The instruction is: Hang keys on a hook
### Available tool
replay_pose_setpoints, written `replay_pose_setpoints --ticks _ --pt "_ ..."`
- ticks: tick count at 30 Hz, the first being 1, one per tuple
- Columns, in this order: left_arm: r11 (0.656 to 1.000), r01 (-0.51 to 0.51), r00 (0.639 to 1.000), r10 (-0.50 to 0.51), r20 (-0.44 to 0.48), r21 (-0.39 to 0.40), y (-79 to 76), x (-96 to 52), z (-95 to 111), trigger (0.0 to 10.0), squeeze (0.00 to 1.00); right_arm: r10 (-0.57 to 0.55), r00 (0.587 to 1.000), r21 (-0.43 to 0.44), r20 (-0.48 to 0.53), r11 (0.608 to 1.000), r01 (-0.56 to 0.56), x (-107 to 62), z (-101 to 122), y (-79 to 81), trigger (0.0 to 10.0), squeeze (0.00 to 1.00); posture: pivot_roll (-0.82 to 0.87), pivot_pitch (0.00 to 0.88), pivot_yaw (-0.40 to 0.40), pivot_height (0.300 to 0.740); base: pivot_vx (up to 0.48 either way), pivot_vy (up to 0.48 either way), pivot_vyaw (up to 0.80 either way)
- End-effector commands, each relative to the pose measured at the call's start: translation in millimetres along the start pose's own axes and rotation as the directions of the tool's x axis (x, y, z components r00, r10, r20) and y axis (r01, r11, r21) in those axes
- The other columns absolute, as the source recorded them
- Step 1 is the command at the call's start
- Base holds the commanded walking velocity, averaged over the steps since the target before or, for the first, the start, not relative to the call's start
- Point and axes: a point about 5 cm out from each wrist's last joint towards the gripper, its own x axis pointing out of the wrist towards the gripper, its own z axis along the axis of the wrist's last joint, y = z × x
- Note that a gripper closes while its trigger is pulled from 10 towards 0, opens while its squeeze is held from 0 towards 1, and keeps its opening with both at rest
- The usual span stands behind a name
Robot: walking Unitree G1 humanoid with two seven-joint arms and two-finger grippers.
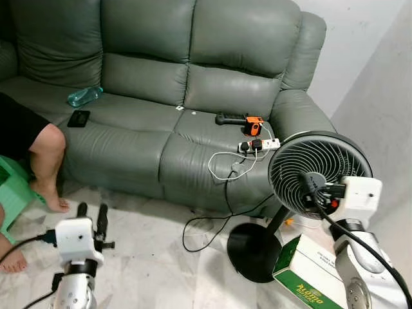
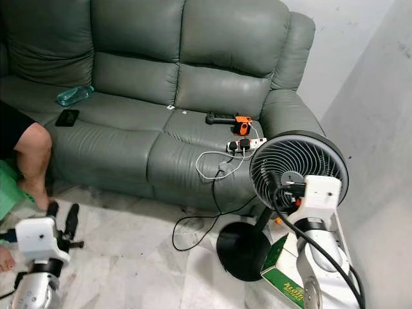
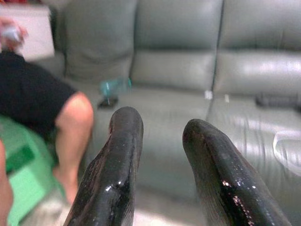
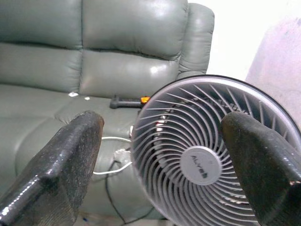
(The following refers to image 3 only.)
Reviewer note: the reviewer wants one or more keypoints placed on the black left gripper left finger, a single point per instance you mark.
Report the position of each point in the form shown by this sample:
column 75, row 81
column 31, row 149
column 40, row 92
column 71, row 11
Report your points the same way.
column 110, row 188

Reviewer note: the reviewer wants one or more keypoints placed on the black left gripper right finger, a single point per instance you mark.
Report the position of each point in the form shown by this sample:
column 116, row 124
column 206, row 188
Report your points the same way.
column 230, row 188

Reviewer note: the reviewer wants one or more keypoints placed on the clear plastic bag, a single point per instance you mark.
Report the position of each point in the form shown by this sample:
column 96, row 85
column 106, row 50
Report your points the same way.
column 289, row 150

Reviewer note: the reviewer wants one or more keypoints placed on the green plastic stool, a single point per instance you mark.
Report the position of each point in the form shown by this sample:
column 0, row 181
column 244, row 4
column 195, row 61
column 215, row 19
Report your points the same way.
column 28, row 169

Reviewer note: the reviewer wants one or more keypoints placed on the black phone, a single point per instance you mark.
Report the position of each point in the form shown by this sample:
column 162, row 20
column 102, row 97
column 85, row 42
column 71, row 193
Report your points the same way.
column 108, row 102

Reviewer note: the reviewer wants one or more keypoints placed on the small white paper scrap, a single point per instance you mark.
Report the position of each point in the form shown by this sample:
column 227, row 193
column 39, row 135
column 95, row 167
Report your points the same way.
column 208, row 94
column 226, row 98

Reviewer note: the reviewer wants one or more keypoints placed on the black remote control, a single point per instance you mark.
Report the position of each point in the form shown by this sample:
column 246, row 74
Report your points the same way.
column 275, row 100

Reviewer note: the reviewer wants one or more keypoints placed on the clear teal plastic bottle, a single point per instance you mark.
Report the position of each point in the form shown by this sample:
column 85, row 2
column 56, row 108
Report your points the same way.
column 115, row 87

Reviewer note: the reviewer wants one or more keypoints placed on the person in black shorts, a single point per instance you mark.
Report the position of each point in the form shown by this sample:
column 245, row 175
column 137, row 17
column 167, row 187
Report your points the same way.
column 28, row 89

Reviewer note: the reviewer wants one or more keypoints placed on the grey-green leather sofa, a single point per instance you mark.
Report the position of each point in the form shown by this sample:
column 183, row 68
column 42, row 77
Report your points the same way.
column 176, row 66

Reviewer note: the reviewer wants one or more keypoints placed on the white cabinet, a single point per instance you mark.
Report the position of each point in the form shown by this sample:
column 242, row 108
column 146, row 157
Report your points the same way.
column 40, row 35

